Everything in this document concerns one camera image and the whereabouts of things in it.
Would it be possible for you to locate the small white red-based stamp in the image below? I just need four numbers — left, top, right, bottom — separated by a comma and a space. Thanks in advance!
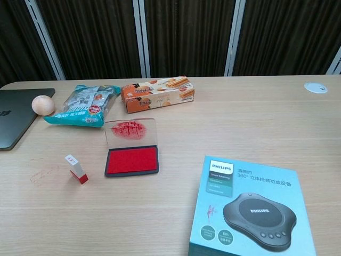
64, 154, 89, 186

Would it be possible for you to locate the red ink pad with lid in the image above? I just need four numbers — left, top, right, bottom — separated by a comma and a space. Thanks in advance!
104, 118, 160, 178

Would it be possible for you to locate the orange biscuit box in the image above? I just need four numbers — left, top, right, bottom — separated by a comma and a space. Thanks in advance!
120, 75, 196, 114

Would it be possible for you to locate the teal snack bag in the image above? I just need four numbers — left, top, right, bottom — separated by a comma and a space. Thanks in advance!
43, 84, 121, 129

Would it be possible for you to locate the teal Philips speaker box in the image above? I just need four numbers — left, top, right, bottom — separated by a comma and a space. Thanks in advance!
188, 155, 317, 256

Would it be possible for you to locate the beige wooden ball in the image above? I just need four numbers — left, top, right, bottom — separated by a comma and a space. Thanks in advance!
31, 95, 56, 116

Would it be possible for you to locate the dark grey laptop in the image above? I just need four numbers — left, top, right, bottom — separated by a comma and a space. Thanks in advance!
0, 88, 56, 151

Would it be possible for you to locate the grey partition post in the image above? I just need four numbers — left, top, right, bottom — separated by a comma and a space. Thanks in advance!
133, 0, 151, 79
326, 45, 341, 75
24, 0, 66, 81
224, 0, 246, 77

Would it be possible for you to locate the white cable grommet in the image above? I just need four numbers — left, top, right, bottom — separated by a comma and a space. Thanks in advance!
304, 82, 328, 94

